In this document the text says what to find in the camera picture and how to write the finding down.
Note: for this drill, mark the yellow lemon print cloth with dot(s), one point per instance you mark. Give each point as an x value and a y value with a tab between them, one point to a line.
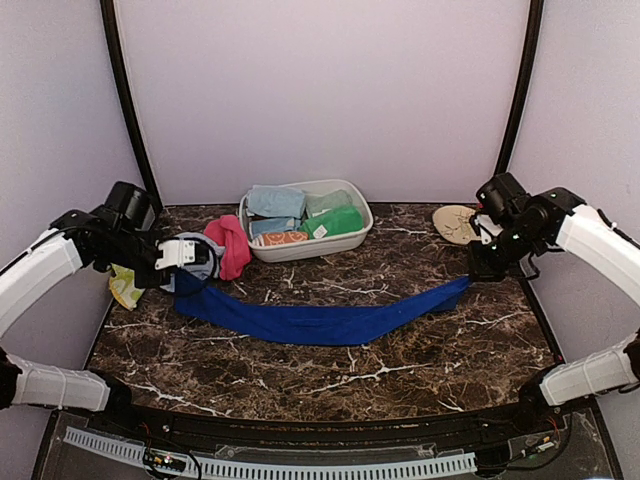
122	287

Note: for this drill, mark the pink towel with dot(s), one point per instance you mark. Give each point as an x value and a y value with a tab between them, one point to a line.
227	232

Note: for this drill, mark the large light blue towel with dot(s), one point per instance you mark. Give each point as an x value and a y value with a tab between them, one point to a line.
276	201

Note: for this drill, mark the black frame post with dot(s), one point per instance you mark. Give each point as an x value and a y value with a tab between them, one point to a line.
522	44
128	109

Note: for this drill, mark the black front table rail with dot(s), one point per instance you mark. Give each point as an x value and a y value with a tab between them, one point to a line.
380	412

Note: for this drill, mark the black left frame post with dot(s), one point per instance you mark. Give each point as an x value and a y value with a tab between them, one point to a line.
128	109

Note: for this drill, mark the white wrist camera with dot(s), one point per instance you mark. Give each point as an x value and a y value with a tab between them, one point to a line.
485	229
180	252

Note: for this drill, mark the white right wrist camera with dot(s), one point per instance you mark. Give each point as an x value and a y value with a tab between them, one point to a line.
485	229

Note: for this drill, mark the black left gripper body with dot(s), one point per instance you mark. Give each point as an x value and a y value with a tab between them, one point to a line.
128	252

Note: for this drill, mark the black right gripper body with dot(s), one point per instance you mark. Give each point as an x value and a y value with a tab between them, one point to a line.
505	256

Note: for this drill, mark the white plastic basin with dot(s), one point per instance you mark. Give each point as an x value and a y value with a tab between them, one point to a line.
313	247

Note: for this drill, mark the white slotted cable duct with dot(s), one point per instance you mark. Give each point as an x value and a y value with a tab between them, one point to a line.
235	462

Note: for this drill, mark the dark blue towel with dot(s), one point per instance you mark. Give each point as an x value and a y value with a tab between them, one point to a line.
327	326

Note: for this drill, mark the rolled light blue towel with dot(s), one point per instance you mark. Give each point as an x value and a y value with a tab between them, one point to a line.
273	225

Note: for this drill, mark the small pale blue cloth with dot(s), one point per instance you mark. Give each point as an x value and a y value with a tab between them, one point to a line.
205	265

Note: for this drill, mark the rolled orange patterned towel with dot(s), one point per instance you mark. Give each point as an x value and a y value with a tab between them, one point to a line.
273	239

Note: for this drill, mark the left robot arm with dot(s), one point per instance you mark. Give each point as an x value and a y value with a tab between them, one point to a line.
65	248

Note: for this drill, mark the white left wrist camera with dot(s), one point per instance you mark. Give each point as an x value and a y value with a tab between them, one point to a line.
180	252

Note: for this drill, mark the rolled pale green towel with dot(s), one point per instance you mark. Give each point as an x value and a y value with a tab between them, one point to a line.
319	205

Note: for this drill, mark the black right frame post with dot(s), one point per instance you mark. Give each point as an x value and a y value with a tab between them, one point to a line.
522	44

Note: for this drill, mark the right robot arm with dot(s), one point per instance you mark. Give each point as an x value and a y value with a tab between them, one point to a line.
572	226

